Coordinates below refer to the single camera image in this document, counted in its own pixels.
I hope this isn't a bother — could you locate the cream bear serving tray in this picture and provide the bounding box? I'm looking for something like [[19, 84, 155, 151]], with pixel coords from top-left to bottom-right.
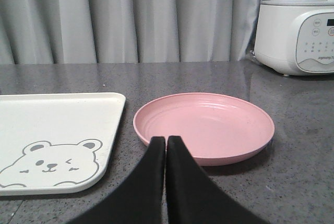
[[1, 92, 126, 196]]

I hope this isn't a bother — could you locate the grey pleated curtain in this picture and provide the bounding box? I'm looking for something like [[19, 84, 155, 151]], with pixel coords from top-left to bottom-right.
[[1, 0, 260, 64]]

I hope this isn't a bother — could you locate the pink round plate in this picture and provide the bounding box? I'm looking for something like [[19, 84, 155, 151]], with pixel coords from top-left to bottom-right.
[[133, 92, 275, 166]]

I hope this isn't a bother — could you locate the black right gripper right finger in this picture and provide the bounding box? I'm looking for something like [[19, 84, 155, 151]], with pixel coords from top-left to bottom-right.
[[165, 136, 265, 223]]

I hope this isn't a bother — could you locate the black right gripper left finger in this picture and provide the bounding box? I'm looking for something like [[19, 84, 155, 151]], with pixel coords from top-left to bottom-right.
[[70, 137, 165, 223]]

